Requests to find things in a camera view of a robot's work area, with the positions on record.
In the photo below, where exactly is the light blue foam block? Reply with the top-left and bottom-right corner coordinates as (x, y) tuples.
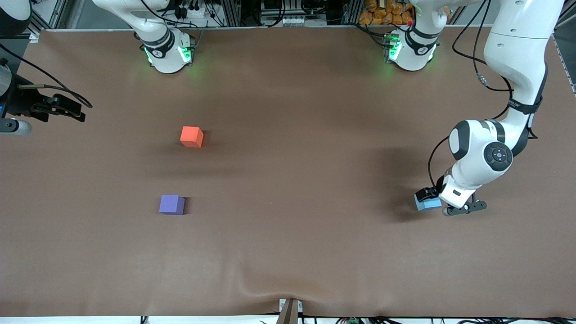
(414, 197), (443, 212)

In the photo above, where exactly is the orange foam block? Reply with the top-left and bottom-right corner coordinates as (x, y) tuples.
(180, 126), (204, 149)

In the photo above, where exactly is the purple foam block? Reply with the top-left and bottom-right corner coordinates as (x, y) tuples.
(159, 194), (186, 216)

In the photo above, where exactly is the white terminal block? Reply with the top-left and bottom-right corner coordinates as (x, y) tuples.
(261, 16), (307, 27)

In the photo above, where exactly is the brown table cover sheet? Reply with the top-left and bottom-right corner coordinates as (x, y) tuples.
(0, 25), (576, 318)

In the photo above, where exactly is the white power strip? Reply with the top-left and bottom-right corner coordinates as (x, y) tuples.
(178, 4), (212, 19)

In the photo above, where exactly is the pile of orange lumpy objects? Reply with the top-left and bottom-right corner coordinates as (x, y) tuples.
(359, 0), (417, 26)

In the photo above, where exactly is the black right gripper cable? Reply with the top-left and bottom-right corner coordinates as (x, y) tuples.
(0, 56), (93, 109)

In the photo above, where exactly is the aluminium frame profile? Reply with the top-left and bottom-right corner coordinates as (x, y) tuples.
(220, 0), (243, 27)
(27, 0), (68, 32)

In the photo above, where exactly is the brown post with white bracket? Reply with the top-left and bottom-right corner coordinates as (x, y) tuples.
(278, 298), (303, 324)

